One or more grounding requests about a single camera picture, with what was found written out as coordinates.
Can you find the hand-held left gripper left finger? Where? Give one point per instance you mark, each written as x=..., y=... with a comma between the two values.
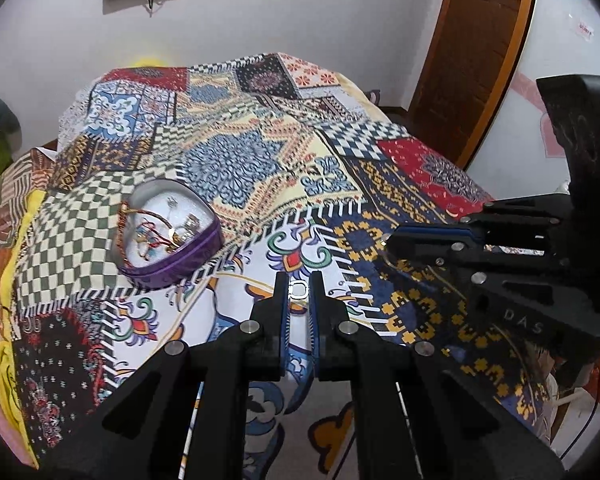
x=283, y=325

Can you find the brown wooden door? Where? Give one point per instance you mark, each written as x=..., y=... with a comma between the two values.
x=475, y=60

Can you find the yellow plastic object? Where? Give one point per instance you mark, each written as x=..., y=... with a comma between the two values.
x=147, y=62

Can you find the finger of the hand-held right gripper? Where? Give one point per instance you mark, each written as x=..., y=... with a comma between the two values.
x=430, y=250
x=525, y=215

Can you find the purple heart-shaped box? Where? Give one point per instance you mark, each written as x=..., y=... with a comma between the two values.
x=180, y=266

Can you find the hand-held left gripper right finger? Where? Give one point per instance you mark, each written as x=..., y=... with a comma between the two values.
x=314, y=325

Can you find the patchwork printed blanket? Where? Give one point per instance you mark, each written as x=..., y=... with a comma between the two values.
x=240, y=160

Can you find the pink ribbon sticker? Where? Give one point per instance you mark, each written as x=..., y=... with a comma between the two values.
x=527, y=90

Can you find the jewellery pieces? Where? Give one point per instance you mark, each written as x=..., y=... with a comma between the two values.
x=152, y=220

